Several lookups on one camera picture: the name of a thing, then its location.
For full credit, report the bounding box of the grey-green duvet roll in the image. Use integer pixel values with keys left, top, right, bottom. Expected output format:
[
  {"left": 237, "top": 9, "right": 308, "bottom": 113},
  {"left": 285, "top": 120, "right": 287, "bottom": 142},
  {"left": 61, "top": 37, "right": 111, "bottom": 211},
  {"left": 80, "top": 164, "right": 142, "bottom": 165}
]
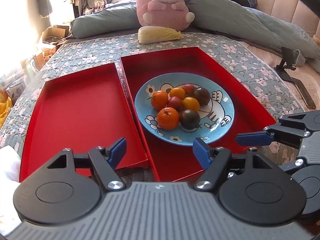
[{"left": 71, "top": 0, "right": 319, "bottom": 60}]

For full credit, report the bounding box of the yellow tomato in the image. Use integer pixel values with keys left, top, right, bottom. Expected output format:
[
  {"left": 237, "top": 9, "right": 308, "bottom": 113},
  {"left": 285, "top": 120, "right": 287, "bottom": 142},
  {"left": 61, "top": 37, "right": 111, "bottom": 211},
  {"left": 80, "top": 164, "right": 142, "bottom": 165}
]
[
  {"left": 169, "top": 87, "right": 186, "bottom": 100},
  {"left": 182, "top": 96, "right": 200, "bottom": 112}
]

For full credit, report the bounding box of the left red tray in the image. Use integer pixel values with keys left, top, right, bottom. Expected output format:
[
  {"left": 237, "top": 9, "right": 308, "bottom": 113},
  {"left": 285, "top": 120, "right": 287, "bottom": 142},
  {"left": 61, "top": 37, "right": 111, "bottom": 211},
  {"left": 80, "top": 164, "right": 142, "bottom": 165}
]
[{"left": 20, "top": 63, "right": 149, "bottom": 181}]

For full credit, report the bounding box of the dark purple tomato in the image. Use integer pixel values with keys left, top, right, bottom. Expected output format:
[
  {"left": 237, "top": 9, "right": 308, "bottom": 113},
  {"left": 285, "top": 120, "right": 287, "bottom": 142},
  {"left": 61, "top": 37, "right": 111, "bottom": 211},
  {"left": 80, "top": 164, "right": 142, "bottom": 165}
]
[
  {"left": 193, "top": 87, "right": 211, "bottom": 106},
  {"left": 180, "top": 109, "right": 201, "bottom": 130}
]

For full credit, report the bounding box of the yellow plastic bag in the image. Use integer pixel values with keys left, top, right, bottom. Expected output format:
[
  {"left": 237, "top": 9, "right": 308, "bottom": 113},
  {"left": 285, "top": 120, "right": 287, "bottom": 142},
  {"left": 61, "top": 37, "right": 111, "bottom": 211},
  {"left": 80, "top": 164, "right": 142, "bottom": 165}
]
[{"left": 0, "top": 92, "right": 12, "bottom": 128}]

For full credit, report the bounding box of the beige padded headboard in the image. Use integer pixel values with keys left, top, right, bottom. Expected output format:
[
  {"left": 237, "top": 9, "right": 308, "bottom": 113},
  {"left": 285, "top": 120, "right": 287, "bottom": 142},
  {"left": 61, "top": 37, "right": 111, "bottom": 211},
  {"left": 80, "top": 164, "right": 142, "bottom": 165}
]
[{"left": 257, "top": 0, "right": 319, "bottom": 38}]

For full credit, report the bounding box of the plush napa cabbage toy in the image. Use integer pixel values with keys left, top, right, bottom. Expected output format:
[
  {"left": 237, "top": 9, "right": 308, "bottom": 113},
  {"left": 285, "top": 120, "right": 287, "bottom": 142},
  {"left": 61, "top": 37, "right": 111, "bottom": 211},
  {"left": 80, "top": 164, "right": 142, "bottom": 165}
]
[{"left": 138, "top": 26, "right": 182, "bottom": 44}]

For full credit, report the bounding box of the floral quilted bedspread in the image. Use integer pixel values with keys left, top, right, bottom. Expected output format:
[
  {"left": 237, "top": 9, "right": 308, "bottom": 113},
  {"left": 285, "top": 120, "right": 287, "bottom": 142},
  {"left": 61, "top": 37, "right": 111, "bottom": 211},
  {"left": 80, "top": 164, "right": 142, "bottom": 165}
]
[{"left": 0, "top": 31, "right": 301, "bottom": 160}]

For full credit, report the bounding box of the orange tangerine with stem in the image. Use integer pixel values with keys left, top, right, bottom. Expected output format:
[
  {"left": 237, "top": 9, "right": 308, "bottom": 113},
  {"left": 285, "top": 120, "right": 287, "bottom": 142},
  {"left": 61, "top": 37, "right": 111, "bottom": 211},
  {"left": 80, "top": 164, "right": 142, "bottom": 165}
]
[{"left": 157, "top": 107, "right": 180, "bottom": 131}]

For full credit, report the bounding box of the open brown cardboard box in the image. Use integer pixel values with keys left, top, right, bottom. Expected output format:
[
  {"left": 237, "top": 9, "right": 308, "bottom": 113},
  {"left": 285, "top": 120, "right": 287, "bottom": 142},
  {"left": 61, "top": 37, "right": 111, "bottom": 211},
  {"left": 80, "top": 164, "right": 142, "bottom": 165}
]
[{"left": 40, "top": 25, "right": 69, "bottom": 57}]

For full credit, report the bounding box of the large red tomato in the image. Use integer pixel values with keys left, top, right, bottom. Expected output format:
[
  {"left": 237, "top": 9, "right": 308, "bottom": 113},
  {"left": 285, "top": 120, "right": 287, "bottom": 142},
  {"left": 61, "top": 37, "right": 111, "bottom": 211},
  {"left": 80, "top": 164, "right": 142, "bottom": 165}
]
[{"left": 167, "top": 96, "right": 183, "bottom": 112}]

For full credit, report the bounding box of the right red tray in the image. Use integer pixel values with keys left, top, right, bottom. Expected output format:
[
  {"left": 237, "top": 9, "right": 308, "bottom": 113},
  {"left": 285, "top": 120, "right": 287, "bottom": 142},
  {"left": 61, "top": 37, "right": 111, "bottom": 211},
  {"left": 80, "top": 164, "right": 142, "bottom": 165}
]
[{"left": 120, "top": 47, "right": 275, "bottom": 181}]

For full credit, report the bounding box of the red tray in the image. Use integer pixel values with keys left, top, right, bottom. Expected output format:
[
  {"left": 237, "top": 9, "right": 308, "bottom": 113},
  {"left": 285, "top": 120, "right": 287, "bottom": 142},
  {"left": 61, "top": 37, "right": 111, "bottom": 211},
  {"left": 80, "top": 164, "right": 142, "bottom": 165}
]
[
  {"left": 120, "top": 47, "right": 275, "bottom": 181},
  {"left": 20, "top": 63, "right": 149, "bottom": 181}
]

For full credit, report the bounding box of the small red tomato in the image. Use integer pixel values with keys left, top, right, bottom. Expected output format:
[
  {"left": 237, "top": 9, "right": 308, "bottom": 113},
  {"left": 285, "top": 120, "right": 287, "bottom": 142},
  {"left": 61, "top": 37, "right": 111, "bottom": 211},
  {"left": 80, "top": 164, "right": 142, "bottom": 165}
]
[{"left": 182, "top": 84, "right": 195, "bottom": 96}]

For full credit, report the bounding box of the pink white plush hamster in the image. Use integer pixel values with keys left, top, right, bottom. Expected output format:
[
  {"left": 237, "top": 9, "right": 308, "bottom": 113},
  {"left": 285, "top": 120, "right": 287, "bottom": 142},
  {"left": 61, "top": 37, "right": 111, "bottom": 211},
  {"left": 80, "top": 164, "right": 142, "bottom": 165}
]
[{"left": 136, "top": 0, "right": 195, "bottom": 31}]

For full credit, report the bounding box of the black phone stand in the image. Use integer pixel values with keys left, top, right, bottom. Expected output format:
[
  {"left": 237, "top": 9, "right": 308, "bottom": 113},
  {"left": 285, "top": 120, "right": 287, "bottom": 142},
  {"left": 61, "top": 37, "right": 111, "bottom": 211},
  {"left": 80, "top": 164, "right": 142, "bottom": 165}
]
[{"left": 273, "top": 46, "right": 317, "bottom": 110}]

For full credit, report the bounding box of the blue cartoon tiger plate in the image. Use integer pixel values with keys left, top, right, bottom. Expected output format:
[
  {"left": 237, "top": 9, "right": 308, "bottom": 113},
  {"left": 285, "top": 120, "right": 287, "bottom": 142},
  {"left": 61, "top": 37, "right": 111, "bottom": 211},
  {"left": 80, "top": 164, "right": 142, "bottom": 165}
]
[{"left": 135, "top": 73, "right": 235, "bottom": 146}]

